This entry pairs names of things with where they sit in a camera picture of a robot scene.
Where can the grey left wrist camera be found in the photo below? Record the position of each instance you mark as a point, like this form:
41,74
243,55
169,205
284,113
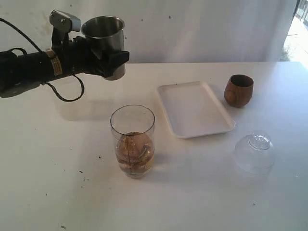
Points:
65,22

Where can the brown food pieces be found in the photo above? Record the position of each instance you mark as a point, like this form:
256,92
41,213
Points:
135,153

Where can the stainless steel cup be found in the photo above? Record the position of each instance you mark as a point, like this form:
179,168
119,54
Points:
104,34

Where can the brown wooden cup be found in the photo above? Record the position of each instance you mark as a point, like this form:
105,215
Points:
239,90

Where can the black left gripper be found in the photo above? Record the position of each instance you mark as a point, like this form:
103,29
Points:
71,57

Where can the clear plastic dome lid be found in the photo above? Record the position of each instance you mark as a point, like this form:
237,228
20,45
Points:
254,153

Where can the white rectangular tray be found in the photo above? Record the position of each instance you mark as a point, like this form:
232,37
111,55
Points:
193,110

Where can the clear plastic shaker cup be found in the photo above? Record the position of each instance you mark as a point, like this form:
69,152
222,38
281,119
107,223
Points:
132,127

